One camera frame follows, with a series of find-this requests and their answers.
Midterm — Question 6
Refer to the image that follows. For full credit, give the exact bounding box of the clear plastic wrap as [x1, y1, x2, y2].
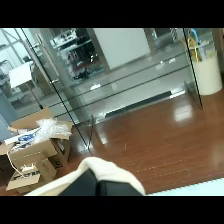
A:
[34, 117, 73, 144]

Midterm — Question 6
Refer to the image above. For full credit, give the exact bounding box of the cream shirt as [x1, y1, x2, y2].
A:
[24, 156, 147, 197]

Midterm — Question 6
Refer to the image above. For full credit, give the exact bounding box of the white round bin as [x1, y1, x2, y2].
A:
[190, 49, 224, 97]

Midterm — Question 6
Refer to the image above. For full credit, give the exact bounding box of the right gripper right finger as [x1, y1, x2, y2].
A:
[98, 180, 144, 197]

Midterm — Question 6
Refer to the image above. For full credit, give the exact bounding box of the open cardboard box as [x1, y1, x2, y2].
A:
[0, 108, 74, 168]

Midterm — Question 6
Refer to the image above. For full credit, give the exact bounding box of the printed cardboard box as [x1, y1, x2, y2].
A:
[5, 159, 58, 195]

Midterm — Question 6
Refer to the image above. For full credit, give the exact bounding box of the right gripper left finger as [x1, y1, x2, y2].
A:
[59, 169, 100, 197]

